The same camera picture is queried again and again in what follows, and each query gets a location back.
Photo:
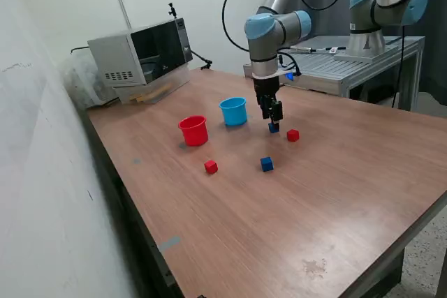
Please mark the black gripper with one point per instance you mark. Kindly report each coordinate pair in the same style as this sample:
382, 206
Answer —
267, 87

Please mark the blue cube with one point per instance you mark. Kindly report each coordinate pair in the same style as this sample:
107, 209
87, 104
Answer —
273, 129
267, 164

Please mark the red cube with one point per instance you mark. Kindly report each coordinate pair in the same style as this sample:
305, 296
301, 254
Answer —
211, 167
293, 136

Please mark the silver blue-jointed robot arm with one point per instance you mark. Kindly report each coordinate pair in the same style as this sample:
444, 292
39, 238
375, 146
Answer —
276, 29

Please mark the aluminium robot base table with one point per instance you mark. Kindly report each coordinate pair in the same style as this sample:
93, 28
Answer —
324, 72

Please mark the blue plastic bin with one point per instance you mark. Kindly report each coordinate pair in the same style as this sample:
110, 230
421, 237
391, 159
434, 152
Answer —
233, 114

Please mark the red plastic bin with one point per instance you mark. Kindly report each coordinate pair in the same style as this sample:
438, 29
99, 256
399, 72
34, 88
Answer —
193, 134

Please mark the clear acrylic stand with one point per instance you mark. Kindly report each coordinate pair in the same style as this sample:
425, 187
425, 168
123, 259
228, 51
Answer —
174, 81

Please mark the wooden sticks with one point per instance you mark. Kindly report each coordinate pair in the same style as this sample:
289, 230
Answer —
144, 98

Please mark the silver microwave oven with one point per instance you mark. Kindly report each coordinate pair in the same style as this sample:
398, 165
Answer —
115, 53

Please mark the gray tape strip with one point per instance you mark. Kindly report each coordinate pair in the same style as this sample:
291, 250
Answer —
168, 244

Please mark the small black camera mount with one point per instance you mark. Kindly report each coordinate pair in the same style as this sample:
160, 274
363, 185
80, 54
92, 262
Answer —
171, 11

